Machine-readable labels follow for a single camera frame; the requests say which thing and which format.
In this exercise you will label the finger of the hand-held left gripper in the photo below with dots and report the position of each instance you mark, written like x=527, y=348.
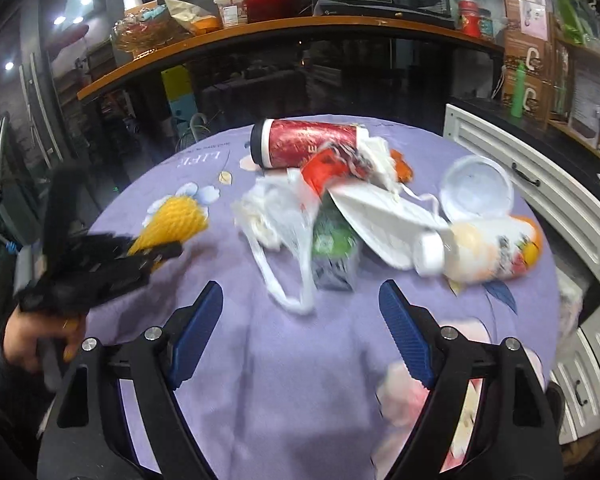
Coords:
x=150, y=260
x=112, y=244

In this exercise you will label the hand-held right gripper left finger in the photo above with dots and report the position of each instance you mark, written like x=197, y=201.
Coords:
x=200, y=330

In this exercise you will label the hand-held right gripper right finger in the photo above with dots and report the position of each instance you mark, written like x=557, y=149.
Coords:
x=405, y=330

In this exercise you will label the yellow foam fruit net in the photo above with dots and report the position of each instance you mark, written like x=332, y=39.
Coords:
x=175, y=217

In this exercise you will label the orange white juice bottle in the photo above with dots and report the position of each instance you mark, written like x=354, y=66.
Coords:
x=485, y=247

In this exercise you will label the person's left hand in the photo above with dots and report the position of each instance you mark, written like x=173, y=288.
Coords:
x=27, y=337

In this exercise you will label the purple floral tablecloth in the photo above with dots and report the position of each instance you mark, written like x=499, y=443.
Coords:
x=280, y=360

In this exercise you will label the green snack packet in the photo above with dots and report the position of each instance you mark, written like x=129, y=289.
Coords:
x=332, y=240

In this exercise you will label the white paper bag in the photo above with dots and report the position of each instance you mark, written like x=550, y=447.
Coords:
x=380, y=215

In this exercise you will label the white plastic bag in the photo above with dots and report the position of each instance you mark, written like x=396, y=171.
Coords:
x=280, y=215

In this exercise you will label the white round plastic bowl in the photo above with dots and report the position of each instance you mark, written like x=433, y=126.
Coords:
x=475, y=190

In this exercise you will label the yellow blue box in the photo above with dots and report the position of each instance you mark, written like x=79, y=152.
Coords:
x=180, y=92

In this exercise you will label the crumpled white tissue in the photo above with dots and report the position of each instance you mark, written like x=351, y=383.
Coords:
x=380, y=157

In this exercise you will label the red snack wrapper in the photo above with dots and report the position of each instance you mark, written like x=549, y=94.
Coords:
x=320, y=172

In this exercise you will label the red patterned paper cup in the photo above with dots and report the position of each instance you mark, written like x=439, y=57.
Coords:
x=305, y=142

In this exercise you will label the white wide desk drawer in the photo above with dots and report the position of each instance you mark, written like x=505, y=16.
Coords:
x=530, y=170

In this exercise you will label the colourful glass bowl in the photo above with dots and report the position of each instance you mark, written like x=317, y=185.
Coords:
x=145, y=32

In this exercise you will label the kraft paper snack bag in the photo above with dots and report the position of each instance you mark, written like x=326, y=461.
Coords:
x=190, y=15

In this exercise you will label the white paper roll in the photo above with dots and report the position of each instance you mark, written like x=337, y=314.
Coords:
x=133, y=1

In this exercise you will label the brown printed box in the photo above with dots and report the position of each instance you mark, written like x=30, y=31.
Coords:
x=535, y=57
x=535, y=102

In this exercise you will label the labelled plastic snack cup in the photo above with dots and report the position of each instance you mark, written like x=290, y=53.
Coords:
x=232, y=10

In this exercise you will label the green bottle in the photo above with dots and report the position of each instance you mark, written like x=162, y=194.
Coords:
x=518, y=90

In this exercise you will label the curved wooden counter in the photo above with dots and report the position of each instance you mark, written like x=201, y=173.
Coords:
x=280, y=27

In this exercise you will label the wooden shelf rack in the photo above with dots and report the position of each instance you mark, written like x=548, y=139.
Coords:
x=562, y=85

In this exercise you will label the white packet dark window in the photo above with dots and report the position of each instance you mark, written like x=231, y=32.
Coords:
x=590, y=100

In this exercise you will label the red tin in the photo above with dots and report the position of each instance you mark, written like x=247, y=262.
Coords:
x=470, y=19

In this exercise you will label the brown picture box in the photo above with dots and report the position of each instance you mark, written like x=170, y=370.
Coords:
x=527, y=20

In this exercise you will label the green leaf bunch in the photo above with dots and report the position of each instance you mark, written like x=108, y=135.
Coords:
x=572, y=15

